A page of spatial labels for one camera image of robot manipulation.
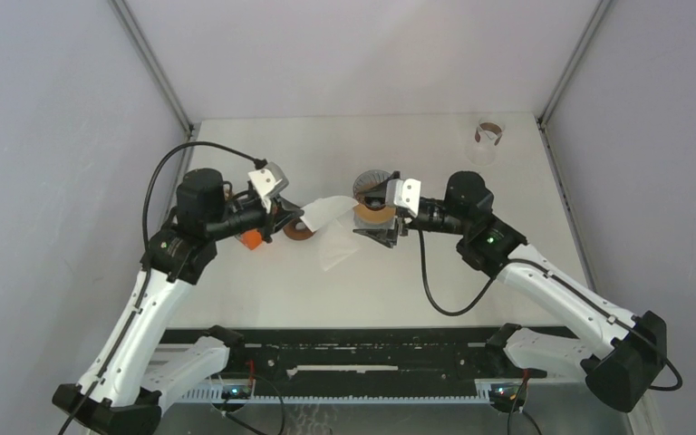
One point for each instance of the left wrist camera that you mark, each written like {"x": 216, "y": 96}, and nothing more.
{"x": 268, "y": 182}

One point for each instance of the clear glass with brown band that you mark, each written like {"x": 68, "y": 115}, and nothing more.
{"x": 482, "y": 151}

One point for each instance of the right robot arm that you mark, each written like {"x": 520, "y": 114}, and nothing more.
{"x": 616, "y": 353}

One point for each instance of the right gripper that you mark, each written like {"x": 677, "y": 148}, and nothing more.
{"x": 384, "y": 236}

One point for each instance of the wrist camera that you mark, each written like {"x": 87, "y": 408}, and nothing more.
{"x": 404, "y": 195}
{"x": 268, "y": 182}

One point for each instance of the orange filter holder box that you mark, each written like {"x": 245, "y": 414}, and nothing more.
{"x": 251, "y": 239}

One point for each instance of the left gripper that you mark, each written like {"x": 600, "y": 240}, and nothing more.
{"x": 275, "y": 214}

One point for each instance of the grey ribbed glass dripper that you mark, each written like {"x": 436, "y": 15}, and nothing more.
{"x": 369, "y": 179}

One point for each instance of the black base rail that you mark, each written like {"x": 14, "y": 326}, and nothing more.
{"x": 450, "y": 364}

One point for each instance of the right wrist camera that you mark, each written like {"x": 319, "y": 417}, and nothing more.
{"x": 404, "y": 195}

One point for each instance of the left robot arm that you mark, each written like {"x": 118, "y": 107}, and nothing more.
{"x": 118, "y": 394}

